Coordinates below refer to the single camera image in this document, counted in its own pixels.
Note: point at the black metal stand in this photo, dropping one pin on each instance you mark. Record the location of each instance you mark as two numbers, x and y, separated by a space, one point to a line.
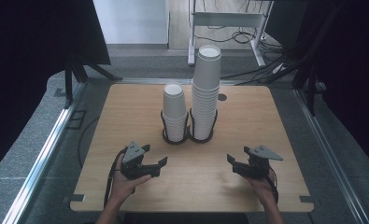
309 87

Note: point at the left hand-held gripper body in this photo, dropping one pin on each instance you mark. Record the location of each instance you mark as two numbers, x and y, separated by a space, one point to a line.
132 154

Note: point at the black tripod stand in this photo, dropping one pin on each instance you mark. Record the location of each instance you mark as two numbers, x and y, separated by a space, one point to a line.
76 71

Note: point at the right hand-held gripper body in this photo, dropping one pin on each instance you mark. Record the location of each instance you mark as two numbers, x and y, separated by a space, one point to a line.
260 161

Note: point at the black curtain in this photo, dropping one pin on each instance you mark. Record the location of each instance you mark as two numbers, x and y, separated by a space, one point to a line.
344 46
32 46

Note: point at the white metal desk frame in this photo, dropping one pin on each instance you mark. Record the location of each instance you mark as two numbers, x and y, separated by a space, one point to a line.
225 19

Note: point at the white partition panel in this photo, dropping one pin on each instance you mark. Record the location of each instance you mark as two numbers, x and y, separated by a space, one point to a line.
129 20

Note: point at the aluminium rail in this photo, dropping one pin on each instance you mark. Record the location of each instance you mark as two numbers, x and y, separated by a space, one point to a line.
39 168
331 152
148 81

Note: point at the person's left hand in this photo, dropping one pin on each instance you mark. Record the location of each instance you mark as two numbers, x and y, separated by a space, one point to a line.
124 186

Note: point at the stack of white paper cups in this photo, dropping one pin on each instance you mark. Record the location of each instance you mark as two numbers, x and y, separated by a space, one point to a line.
206 81
174 109

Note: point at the white power strip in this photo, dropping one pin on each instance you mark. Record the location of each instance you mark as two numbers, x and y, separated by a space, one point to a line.
278 68

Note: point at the person's right hand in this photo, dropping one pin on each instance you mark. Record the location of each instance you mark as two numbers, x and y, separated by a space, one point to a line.
261 188

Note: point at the dark round table grommet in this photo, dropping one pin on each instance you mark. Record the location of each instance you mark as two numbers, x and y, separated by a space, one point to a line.
222 97

